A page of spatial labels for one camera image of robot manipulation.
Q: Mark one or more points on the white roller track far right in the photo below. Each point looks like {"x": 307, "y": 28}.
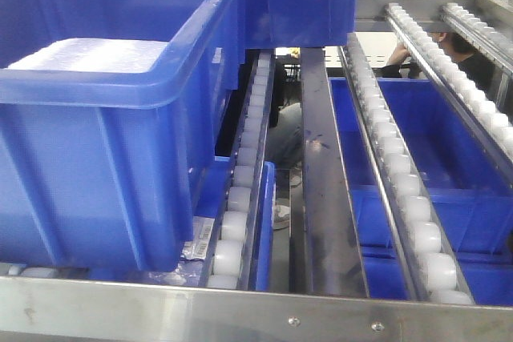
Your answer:
{"x": 486, "y": 39}

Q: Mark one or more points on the steel centre divider rail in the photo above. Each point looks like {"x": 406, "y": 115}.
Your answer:
{"x": 334, "y": 265}

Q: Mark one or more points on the large blue crate front left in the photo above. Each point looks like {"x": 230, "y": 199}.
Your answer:
{"x": 103, "y": 170}

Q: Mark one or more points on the blue crate rear centre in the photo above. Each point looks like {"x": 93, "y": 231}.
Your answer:
{"x": 299, "y": 23}

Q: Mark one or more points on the white roller track left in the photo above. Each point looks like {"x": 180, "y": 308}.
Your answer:
{"x": 245, "y": 123}

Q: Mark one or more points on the white roller track centre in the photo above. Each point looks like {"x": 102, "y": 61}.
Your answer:
{"x": 429, "y": 266}

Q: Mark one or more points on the white roller track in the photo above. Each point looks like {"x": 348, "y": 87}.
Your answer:
{"x": 429, "y": 266}
{"x": 486, "y": 39}
{"x": 245, "y": 123}
{"x": 440, "y": 69}

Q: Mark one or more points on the steel front shelf beam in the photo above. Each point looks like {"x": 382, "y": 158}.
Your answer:
{"x": 74, "y": 310}

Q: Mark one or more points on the blue crate lower right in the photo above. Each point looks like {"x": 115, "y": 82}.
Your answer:
{"x": 469, "y": 195}

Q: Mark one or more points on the person in black shirt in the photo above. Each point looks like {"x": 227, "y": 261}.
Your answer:
{"x": 477, "y": 67}

